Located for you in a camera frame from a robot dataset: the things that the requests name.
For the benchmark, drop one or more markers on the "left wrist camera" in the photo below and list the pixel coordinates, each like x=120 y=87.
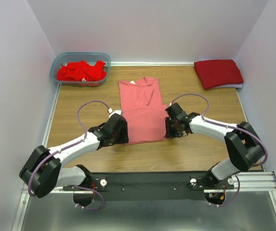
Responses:
x=112 y=112

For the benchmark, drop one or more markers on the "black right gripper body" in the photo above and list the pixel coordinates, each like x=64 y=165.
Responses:
x=171 y=129

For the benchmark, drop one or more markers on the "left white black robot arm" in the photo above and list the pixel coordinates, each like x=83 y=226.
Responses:
x=46 y=168

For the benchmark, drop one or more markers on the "bright red crumpled t-shirts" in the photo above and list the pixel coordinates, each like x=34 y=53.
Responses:
x=82 y=72

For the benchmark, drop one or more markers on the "dark red folded t-shirt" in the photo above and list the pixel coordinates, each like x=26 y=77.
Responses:
x=218 y=73

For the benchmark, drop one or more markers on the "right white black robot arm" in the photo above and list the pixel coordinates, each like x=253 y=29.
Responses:
x=243 y=145

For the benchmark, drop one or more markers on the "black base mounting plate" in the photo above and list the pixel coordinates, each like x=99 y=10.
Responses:
x=149 y=186

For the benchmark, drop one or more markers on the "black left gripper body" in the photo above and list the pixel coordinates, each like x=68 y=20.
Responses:
x=121 y=137

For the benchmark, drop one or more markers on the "pink t-shirt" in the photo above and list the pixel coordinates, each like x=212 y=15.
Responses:
x=143 y=109

